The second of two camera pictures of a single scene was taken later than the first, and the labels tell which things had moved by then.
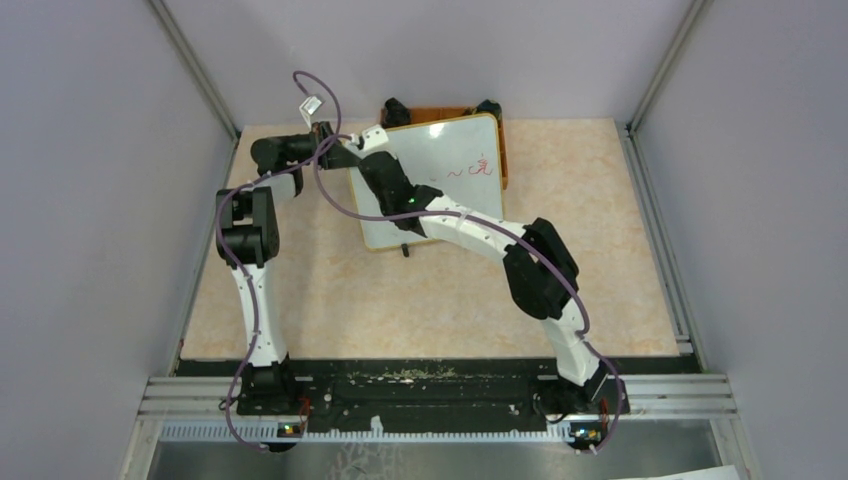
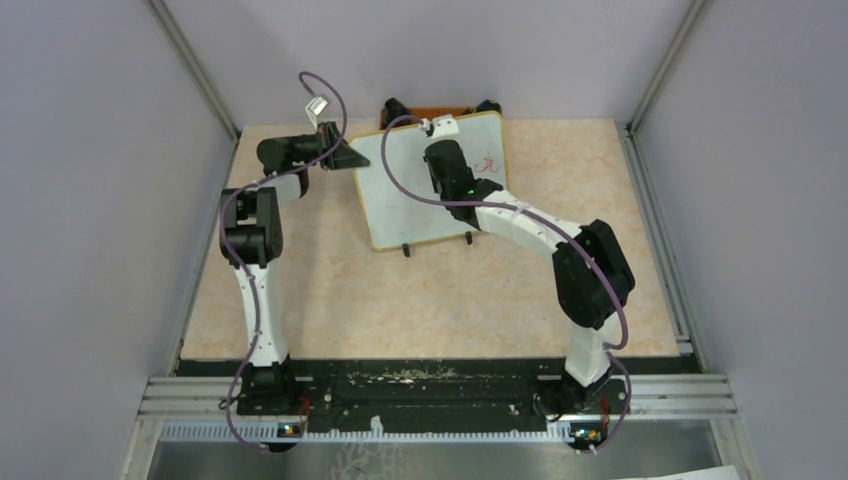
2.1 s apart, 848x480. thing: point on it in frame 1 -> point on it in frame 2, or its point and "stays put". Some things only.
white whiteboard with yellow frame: (458, 158) stays put
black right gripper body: (385, 206) -> (438, 188)
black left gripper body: (319, 132) stays put
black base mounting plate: (355, 392) stays put
